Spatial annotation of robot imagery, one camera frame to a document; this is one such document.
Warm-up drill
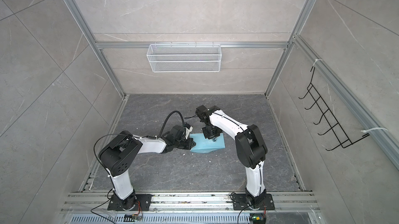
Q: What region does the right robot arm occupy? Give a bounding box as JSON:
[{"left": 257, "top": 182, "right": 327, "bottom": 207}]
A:
[{"left": 195, "top": 105, "right": 268, "bottom": 207}]

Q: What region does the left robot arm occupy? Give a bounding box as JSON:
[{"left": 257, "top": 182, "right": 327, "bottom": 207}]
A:
[{"left": 96, "top": 123, "right": 196, "bottom": 210}]

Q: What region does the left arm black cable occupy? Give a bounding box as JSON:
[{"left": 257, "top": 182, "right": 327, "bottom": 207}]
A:
[{"left": 157, "top": 110, "right": 186, "bottom": 139}]

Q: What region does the white wire mesh basket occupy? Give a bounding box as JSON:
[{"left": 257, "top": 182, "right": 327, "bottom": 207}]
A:
[{"left": 147, "top": 44, "right": 222, "bottom": 73}]

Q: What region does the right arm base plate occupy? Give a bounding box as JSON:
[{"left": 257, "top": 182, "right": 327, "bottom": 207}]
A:
[{"left": 229, "top": 192, "right": 275, "bottom": 210}]

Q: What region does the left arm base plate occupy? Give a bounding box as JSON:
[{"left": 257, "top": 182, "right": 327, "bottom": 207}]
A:
[{"left": 107, "top": 194, "right": 152, "bottom": 211}]

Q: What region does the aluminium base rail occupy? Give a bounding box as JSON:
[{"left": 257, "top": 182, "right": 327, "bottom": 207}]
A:
[{"left": 58, "top": 191, "right": 325, "bottom": 224}]

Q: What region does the black wire hook rack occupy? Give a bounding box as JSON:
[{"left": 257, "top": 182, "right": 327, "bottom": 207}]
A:
[{"left": 298, "top": 67, "right": 370, "bottom": 151}]

